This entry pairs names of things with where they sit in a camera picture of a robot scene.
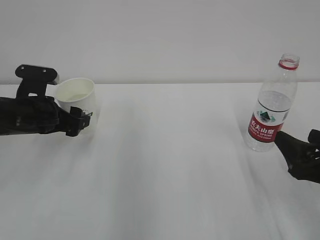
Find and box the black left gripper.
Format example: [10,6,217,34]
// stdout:
[47,96,93,137]

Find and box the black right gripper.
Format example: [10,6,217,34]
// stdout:
[274,129,320,184]

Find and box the white paper cup green logo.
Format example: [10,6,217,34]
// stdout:
[54,77,97,136]

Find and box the clear Nongfu Spring water bottle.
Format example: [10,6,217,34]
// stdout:
[245,53,300,152]

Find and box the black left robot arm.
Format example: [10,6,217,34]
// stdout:
[0,96,91,137]

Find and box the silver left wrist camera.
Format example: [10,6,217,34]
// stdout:
[15,64,60,99]

